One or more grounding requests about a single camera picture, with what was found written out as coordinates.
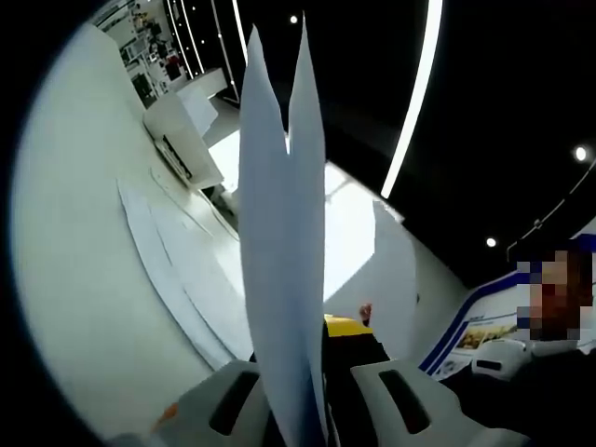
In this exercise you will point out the stack of white printing papers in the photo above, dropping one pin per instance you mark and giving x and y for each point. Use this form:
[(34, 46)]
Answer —
[(186, 261)]

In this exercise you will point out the white worn device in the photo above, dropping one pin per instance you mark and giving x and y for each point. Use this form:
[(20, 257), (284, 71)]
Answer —
[(503, 356)]

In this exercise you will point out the person's left hand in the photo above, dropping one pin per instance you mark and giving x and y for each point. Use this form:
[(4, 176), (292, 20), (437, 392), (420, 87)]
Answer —
[(166, 415)]

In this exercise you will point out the blue framed wall poster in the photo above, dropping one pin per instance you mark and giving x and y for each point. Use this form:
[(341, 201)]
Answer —
[(484, 326)]

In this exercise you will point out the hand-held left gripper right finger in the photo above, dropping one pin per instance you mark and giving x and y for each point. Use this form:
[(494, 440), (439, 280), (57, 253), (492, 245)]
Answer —
[(358, 349)]

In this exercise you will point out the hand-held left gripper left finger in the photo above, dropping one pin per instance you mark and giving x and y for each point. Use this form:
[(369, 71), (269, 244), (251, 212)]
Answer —
[(195, 405)]

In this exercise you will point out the white printer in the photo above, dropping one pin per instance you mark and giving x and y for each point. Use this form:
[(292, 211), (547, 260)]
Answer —
[(167, 125)]

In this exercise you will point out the printer feed paper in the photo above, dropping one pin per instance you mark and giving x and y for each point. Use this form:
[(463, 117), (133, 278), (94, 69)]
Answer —
[(200, 109)]

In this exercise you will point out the single white printing paper sheet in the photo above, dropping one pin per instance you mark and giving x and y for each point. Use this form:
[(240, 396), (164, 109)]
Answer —
[(279, 233)]

